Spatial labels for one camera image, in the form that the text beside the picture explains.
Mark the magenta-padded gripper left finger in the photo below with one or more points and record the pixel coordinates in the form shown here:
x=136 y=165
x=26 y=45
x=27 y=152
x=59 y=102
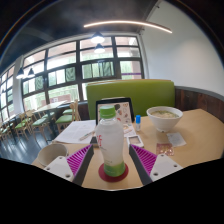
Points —
x=60 y=166

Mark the green upholstered bench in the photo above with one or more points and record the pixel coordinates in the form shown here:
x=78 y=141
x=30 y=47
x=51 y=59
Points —
x=146 y=93

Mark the white paper napkin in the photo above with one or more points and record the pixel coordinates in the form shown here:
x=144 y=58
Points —
x=176 y=139

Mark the wooden green-seated chairs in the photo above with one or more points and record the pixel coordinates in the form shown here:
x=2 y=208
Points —
x=65 y=118

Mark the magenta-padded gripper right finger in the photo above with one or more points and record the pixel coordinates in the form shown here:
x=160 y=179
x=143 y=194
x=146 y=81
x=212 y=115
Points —
x=163 y=166

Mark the light wooden dining table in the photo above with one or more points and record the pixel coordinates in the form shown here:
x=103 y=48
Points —
x=50 y=106

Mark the pen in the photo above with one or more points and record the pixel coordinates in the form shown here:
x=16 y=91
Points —
x=86 y=135

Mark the clear plastic sachet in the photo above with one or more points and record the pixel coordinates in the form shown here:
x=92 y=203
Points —
x=165 y=149

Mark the dark pendant ceiling lamps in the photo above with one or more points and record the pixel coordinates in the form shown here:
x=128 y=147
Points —
x=97 y=38

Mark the curved linear ceiling light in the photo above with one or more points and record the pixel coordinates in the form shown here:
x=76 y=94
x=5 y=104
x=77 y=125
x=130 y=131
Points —
x=126 y=23

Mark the flat round red coaster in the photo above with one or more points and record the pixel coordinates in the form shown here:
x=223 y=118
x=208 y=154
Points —
x=113 y=179

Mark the white ceramic bowl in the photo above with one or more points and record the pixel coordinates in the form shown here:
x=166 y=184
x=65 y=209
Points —
x=164 y=121

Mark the small dark wallet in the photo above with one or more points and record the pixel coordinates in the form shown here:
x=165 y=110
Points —
x=93 y=140

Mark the beige paper cup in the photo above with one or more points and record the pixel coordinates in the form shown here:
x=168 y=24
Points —
x=50 y=153

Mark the white printed paper sheets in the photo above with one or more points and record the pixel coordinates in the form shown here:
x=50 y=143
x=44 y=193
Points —
x=71 y=131

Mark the small blue-capped white bottle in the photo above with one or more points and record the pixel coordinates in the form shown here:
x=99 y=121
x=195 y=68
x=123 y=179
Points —
x=138 y=123

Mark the small white flat device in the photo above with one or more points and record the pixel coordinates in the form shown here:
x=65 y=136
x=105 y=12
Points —
x=136 y=140

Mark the clear green-capped drink bottle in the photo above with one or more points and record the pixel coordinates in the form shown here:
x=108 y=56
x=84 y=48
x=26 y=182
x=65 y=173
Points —
x=110 y=143

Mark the black-framed tablet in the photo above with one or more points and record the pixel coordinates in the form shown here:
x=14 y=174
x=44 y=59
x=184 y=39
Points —
x=125 y=111

